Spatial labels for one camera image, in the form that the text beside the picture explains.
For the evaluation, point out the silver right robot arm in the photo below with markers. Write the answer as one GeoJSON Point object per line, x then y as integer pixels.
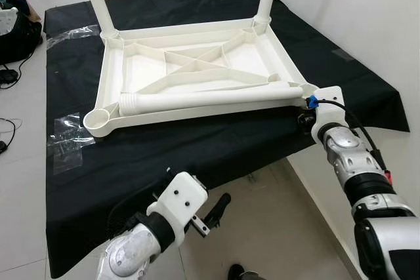
{"type": "Point", "coordinates": [367, 181]}

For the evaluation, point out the white plastic children table top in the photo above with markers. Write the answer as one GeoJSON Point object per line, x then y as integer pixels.
{"type": "Point", "coordinates": [197, 63]}

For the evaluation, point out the black tablecloth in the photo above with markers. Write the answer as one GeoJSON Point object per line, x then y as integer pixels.
{"type": "Point", "coordinates": [197, 145]}

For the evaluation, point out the black right robot foot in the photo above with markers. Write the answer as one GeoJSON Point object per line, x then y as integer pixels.
{"type": "Point", "coordinates": [239, 272]}

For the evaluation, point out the clear tape strip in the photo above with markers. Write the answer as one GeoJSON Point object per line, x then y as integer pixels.
{"type": "Point", "coordinates": [342, 55]}
{"type": "Point", "coordinates": [65, 162]}
{"type": "Point", "coordinates": [72, 33]}
{"type": "Point", "coordinates": [85, 140]}

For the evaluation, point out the black router with antennas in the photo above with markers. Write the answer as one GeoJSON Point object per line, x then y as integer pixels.
{"type": "Point", "coordinates": [8, 77]}

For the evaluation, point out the open black suitcase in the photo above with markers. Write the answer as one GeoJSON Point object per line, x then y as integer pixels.
{"type": "Point", "coordinates": [20, 44]}

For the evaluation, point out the white grey fabric item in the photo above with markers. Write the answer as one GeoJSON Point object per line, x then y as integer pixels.
{"type": "Point", "coordinates": [6, 21]}

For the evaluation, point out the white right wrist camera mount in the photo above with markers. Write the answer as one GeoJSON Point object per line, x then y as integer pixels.
{"type": "Point", "coordinates": [326, 106]}

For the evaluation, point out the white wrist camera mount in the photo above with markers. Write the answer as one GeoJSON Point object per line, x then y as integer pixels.
{"type": "Point", "coordinates": [178, 198]}
{"type": "Point", "coordinates": [326, 106]}

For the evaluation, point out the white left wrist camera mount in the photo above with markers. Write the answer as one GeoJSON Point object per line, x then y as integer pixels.
{"type": "Point", "coordinates": [178, 198]}

